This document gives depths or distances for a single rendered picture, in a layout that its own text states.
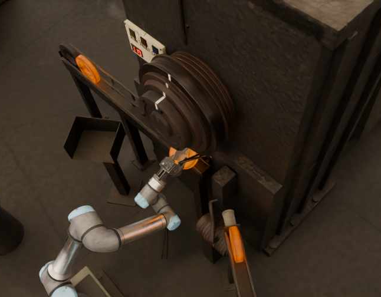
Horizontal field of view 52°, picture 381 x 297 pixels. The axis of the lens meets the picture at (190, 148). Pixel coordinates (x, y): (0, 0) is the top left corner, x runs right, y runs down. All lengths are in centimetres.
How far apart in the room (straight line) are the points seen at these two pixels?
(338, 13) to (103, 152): 152
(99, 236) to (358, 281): 155
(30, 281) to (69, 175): 75
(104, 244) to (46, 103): 187
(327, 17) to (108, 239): 122
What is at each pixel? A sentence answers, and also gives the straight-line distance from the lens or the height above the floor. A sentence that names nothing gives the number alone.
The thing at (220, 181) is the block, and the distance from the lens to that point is 182.
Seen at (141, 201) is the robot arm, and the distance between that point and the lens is 193.
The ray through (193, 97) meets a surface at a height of 132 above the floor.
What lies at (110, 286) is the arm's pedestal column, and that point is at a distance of 256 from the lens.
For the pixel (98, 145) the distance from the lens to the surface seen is 227.
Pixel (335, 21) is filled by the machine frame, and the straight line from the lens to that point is 106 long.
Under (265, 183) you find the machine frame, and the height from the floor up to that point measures 87.
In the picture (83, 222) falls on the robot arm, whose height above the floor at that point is 85.
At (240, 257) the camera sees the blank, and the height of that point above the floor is 74.
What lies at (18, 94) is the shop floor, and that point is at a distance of 357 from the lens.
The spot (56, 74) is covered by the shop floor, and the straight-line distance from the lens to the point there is 358.
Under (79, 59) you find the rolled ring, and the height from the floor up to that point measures 77.
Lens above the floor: 243
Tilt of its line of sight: 58 degrees down
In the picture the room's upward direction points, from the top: 8 degrees counter-clockwise
